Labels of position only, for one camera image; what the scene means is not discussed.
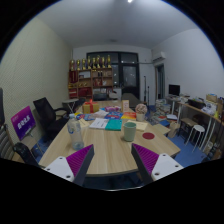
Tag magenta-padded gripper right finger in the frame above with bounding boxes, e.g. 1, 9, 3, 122
131, 143, 184, 185

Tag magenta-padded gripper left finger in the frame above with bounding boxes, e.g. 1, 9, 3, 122
43, 144, 95, 187

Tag clear plastic water bottle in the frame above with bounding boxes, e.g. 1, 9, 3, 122
67, 113, 85, 151

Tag flat round red coaster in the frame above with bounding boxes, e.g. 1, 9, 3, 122
142, 132, 156, 140

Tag pale green cup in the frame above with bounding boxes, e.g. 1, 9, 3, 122
123, 121, 137, 143

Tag small light wooden table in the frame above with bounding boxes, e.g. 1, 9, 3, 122
152, 123, 172, 136

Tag pale yellow paper pad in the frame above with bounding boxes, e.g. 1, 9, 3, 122
126, 119, 148, 132

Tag small beige notepad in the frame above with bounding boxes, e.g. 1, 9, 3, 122
79, 118, 91, 129

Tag white booklet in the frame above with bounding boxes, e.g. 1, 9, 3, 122
89, 117, 110, 130

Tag blue red printed booklet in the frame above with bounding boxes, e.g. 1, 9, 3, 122
75, 113, 101, 122

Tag orange yellow booklet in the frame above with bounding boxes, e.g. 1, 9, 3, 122
120, 111, 137, 121

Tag teal book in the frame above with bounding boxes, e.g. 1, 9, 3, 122
105, 118, 123, 132

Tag flower bouquet in white pot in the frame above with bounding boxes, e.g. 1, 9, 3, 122
134, 103, 148, 122

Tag black office chair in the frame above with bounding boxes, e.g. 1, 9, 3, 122
33, 97, 71, 141

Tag stacks of books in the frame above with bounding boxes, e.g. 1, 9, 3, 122
151, 98, 179, 126

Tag yellow gift box red ribbon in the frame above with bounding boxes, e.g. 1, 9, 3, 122
82, 99, 100, 115

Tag black stool with wooden seat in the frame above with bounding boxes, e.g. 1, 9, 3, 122
178, 117, 198, 141

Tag small standing card box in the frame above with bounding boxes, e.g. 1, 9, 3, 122
121, 99, 130, 113

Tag white round stool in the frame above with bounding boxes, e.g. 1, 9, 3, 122
185, 124, 206, 151

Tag small white round table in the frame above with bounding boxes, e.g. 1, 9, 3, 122
62, 98, 80, 114

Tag pink box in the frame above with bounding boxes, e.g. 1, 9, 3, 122
104, 105, 122, 113

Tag grey upholstered armchair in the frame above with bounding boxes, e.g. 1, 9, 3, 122
120, 92, 143, 109

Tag purple sign board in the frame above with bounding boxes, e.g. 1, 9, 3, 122
10, 105, 37, 141

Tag black tripod stand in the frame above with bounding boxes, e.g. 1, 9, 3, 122
143, 75, 151, 104

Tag grey striped chair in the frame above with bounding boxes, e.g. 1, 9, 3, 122
0, 87, 39, 168

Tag cluttered wooden side desk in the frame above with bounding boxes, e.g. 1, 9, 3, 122
176, 93, 224, 158

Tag black computer monitor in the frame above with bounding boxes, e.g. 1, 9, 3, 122
168, 83, 181, 98

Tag wooden shelf unit with trophies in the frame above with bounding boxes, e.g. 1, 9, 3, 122
68, 54, 114, 99

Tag black framed window door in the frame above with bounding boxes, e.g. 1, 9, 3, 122
86, 51, 140, 100

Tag white wall air conditioner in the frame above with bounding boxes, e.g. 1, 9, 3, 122
152, 51, 167, 63

